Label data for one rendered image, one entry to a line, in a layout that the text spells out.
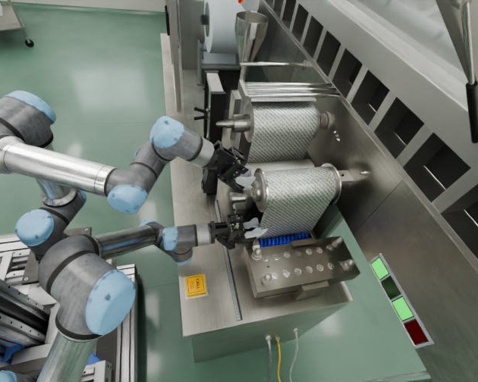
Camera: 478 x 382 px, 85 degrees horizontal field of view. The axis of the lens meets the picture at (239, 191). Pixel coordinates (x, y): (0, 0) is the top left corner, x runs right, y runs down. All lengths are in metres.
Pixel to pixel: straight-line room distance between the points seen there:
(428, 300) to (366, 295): 1.50
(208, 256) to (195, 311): 0.21
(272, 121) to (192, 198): 0.56
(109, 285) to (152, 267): 1.48
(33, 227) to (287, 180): 0.89
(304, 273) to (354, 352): 1.23
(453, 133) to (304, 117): 0.44
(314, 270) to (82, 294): 0.73
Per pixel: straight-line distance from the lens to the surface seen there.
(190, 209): 1.23
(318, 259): 1.05
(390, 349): 2.31
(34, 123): 0.92
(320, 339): 2.09
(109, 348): 1.78
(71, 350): 0.73
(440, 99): 0.78
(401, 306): 0.93
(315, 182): 0.88
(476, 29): 0.52
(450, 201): 0.76
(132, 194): 0.63
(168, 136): 0.64
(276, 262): 0.99
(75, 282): 0.65
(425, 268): 0.84
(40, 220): 1.16
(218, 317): 1.03
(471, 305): 0.79
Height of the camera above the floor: 1.90
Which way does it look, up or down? 50 degrees down
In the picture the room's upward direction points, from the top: 11 degrees clockwise
